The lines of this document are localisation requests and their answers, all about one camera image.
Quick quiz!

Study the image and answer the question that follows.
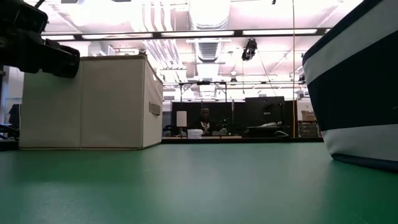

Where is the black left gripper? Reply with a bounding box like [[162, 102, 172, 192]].
[[0, 30, 81, 78]]

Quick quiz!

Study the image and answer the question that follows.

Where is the beige fabric storage bin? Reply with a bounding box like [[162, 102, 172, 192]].
[[18, 54, 164, 151]]

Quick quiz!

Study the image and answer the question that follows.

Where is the black hanging bag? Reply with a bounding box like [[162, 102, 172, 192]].
[[8, 104, 21, 130]]

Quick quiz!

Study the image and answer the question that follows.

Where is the white sign on stand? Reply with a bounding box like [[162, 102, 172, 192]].
[[176, 110, 188, 138]]

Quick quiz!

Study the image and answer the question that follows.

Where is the white box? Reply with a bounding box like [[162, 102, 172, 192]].
[[186, 129, 204, 139]]

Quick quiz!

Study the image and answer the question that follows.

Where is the person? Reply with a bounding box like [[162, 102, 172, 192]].
[[188, 106, 219, 137]]

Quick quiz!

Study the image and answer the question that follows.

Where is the black partition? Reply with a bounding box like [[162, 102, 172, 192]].
[[170, 100, 298, 138]]

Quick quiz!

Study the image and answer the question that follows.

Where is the green table mat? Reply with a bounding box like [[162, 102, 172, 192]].
[[0, 142, 398, 224]]

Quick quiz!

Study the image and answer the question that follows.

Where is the thin vertical pole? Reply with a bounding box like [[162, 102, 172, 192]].
[[291, 0, 296, 138]]

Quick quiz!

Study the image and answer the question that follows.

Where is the shelf with cardboard boxes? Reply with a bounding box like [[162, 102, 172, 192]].
[[297, 110, 322, 138]]

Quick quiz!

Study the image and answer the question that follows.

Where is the navy and white fabric bin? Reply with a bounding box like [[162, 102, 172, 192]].
[[302, 0, 398, 172]]

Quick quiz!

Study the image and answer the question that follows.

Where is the silver ceiling duct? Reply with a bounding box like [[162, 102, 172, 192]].
[[186, 0, 233, 63]]

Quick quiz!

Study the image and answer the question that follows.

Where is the black frame bar with lights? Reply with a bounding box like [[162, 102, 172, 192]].
[[40, 27, 332, 43]]

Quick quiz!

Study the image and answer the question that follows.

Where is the black overhead camera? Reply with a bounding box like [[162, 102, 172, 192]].
[[241, 38, 258, 62]]

